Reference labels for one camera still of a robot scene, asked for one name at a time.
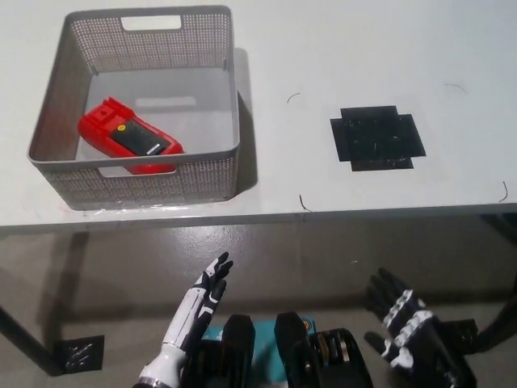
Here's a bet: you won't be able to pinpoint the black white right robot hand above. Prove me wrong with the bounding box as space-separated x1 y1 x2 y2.
364 266 478 388

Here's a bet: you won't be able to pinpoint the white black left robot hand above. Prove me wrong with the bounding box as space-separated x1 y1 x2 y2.
137 252 235 383

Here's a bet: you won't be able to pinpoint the red digital multimeter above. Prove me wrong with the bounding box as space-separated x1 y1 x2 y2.
77 96 186 175

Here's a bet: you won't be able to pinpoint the black floor tape patch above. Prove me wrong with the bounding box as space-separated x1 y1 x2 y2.
443 318 481 352
54 334 106 372

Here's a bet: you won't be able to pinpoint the black robot torso teal tops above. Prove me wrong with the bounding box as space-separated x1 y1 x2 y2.
177 310 375 388

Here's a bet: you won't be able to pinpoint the grey perforated plastic basket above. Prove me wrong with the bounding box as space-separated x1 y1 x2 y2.
27 4 242 211

